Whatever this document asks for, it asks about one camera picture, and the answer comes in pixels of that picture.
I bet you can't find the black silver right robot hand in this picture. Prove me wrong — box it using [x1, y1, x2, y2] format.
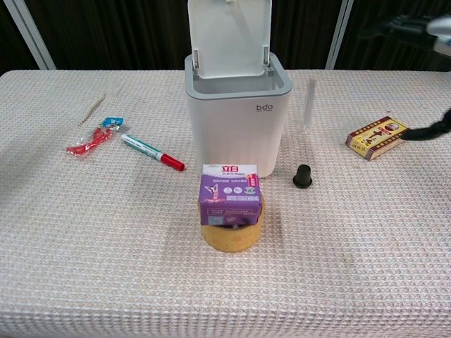
[369, 13, 451, 142]

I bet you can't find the white plastic bin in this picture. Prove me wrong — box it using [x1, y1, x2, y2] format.
[184, 0, 292, 179]

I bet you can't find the dark partition panel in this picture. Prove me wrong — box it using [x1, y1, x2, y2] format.
[0, 0, 39, 73]
[16, 0, 191, 70]
[271, 0, 348, 70]
[334, 0, 451, 71]

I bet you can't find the yellow red small box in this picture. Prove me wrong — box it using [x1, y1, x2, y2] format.
[345, 115, 410, 162]

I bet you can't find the clear plastic tube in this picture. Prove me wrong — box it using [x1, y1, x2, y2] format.
[299, 77, 316, 137]

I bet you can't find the small black cap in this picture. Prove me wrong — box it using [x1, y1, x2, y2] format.
[292, 163, 314, 189]

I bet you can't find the yellow tape roll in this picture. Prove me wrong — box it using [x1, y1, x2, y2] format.
[200, 202, 266, 254]

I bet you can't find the white marker with red cap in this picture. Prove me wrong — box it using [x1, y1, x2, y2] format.
[121, 133, 186, 173]

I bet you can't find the red blue candy wrapper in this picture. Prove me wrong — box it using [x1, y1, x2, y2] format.
[66, 116, 126, 158]

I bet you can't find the beige waffle tablecloth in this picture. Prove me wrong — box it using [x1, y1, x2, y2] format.
[0, 68, 451, 338]

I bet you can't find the grey partition frame post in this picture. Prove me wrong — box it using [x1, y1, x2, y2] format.
[5, 0, 56, 70]
[324, 0, 354, 70]

